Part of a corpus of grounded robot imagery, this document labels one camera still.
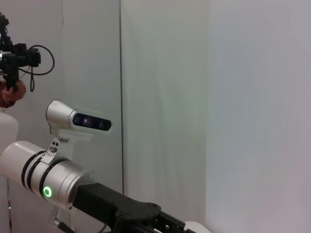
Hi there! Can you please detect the black handheld camera rig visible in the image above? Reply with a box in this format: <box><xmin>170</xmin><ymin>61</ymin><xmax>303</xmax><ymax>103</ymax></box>
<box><xmin>0</xmin><ymin>12</ymin><xmax>42</xmax><ymax>92</ymax></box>

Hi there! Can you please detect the black camera rig cable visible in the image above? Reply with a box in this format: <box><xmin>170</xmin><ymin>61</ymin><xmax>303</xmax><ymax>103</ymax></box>
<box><xmin>18</xmin><ymin>45</ymin><xmax>55</xmax><ymax>92</ymax></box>

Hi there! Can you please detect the person's hand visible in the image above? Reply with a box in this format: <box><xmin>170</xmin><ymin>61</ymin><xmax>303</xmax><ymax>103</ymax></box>
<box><xmin>0</xmin><ymin>80</ymin><xmax>27</xmax><ymax>109</ymax></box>

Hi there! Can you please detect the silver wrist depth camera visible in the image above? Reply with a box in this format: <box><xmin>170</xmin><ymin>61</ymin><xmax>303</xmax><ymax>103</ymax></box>
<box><xmin>46</xmin><ymin>99</ymin><xmax>112</xmax><ymax>161</ymax></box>

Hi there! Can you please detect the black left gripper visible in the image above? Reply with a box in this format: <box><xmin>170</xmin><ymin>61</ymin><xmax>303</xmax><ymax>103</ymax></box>
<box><xmin>72</xmin><ymin>183</ymin><xmax>187</xmax><ymax>233</ymax></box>

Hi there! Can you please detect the white rounded robot part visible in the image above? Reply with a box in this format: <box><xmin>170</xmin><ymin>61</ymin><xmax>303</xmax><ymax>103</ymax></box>
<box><xmin>184</xmin><ymin>220</ymin><xmax>212</xmax><ymax>233</ymax></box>

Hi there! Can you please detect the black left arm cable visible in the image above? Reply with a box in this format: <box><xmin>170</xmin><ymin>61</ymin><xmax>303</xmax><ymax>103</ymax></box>
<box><xmin>53</xmin><ymin>217</ymin><xmax>76</xmax><ymax>233</ymax></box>

